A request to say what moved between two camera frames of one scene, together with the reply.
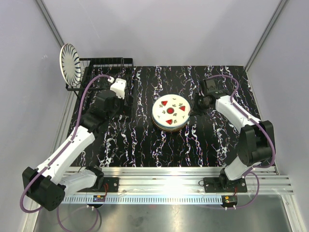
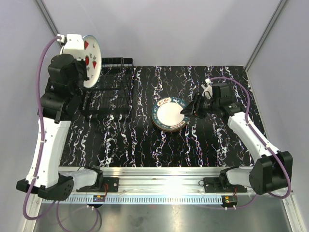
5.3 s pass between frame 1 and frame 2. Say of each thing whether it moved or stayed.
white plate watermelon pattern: moved
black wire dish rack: stayed
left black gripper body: moved
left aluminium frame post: stayed
